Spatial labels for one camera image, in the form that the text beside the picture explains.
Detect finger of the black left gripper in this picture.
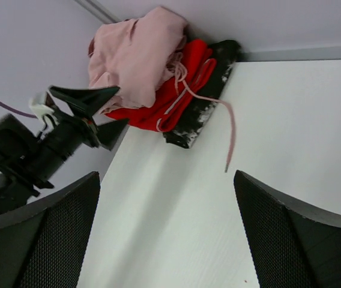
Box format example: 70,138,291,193
49,86,119,118
97,119,128,151

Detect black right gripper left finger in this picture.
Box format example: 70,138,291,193
0,172,100,287

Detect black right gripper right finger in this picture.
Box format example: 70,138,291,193
234,170,341,287

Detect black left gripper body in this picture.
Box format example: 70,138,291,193
35,113,100,164

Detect light pink trousers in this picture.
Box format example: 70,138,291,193
86,6,237,173

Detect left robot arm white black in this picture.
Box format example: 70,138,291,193
0,86,128,215

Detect folded red trousers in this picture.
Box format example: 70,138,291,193
104,40,217,133

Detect folded black patterned trousers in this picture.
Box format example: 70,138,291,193
163,40,242,149

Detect left aluminium frame post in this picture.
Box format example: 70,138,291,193
74,0,119,24

